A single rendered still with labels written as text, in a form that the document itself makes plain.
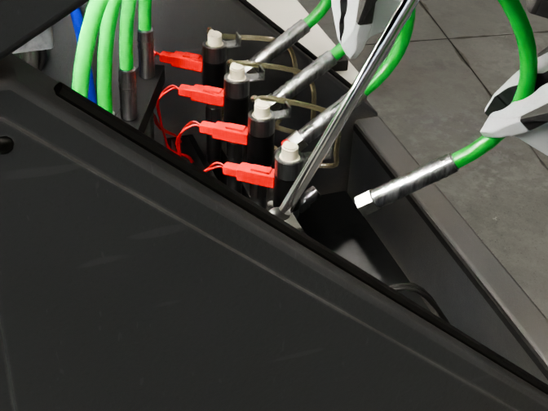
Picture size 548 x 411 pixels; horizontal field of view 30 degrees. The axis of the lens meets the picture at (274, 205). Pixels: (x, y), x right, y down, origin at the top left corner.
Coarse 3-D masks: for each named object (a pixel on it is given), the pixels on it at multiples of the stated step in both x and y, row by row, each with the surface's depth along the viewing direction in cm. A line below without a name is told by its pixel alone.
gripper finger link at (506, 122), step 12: (528, 96) 82; (540, 96) 81; (504, 108) 84; (516, 108) 82; (528, 108) 81; (492, 120) 84; (504, 120) 83; (516, 120) 82; (480, 132) 86; (492, 132) 85; (504, 132) 84; (516, 132) 83; (528, 132) 83; (540, 132) 83; (540, 144) 84
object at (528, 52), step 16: (96, 0) 80; (512, 0) 79; (96, 16) 81; (512, 16) 80; (80, 32) 83; (96, 32) 82; (528, 32) 80; (80, 48) 83; (528, 48) 81; (80, 64) 84; (528, 64) 82; (80, 80) 85; (528, 80) 83; (480, 144) 87; (496, 144) 87; (464, 160) 88
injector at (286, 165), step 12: (276, 156) 98; (300, 156) 98; (276, 168) 98; (288, 168) 98; (300, 168) 98; (276, 180) 99; (288, 180) 98; (276, 192) 100; (312, 192) 102; (276, 204) 101; (300, 204) 101
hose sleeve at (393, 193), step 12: (444, 156) 89; (420, 168) 89; (432, 168) 89; (444, 168) 88; (456, 168) 88; (396, 180) 90; (408, 180) 89; (420, 180) 89; (432, 180) 89; (372, 192) 91; (384, 192) 90; (396, 192) 90; (408, 192) 90; (384, 204) 91
